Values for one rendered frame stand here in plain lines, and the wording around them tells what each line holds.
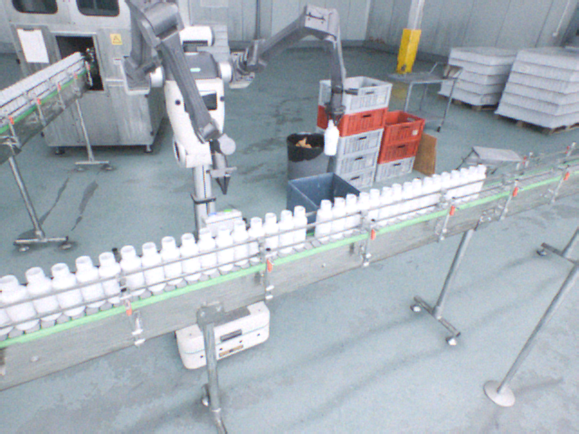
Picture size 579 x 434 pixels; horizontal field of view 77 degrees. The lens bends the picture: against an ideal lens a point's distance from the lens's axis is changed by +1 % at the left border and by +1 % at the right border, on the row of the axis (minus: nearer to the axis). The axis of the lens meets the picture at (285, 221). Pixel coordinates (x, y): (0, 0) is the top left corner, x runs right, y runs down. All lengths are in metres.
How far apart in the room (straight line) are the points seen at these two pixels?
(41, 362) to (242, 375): 1.17
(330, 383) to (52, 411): 1.43
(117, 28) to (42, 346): 3.81
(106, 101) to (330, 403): 3.98
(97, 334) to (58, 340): 0.10
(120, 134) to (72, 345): 3.85
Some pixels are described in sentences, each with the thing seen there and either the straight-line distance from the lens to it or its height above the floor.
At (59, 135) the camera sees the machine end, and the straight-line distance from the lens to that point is 5.14.
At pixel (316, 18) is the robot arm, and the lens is 1.38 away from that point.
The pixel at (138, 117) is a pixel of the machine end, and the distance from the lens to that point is 4.83.
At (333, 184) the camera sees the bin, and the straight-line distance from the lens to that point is 2.17.
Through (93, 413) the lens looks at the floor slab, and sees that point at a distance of 2.27.
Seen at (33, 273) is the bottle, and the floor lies 1.15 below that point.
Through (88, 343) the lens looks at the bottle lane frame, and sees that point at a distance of 1.31.
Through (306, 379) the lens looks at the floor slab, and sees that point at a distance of 2.22.
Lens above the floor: 1.84
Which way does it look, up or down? 33 degrees down
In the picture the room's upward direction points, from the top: 3 degrees clockwise
